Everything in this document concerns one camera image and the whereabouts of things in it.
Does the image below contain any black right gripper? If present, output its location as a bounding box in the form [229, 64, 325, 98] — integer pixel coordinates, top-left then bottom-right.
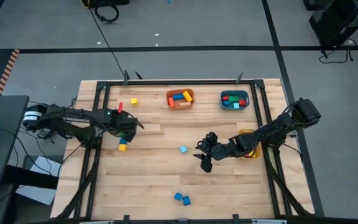
[193, 139, 241, 174]

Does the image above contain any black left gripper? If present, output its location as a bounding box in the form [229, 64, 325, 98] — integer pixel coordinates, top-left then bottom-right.
[106, 110, 145, 143]

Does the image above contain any orange plastic bin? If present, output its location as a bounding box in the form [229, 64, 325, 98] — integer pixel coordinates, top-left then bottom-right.
[165, 88, 196, 111]

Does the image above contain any yellow plastic bin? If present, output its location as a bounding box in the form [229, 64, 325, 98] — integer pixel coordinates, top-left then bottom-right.
[238, 129, 263, 161]

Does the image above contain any grey-blue plastic bin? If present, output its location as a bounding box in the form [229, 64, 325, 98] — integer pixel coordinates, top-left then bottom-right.
[220, 90, 250, 111]

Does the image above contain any black equipment case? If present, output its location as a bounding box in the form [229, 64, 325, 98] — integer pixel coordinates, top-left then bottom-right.
[81, 0, 130, 7]

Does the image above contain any black side desk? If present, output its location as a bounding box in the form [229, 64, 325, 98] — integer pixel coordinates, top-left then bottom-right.
[0, 95, 30, 191]

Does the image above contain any orange black striped tape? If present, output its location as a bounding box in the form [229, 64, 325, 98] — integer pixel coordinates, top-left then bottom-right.
[0, 49, 21, 96]

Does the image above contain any black computer tower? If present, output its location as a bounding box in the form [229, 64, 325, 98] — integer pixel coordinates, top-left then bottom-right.
[308, 0, 358, 48]

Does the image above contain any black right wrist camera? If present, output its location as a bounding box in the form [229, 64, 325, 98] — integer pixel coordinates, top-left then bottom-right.
[205, 132, 219, 144]

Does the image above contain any black aluminium table frame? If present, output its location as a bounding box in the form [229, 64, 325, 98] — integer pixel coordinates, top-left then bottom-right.
[54, 79, 316, 222]

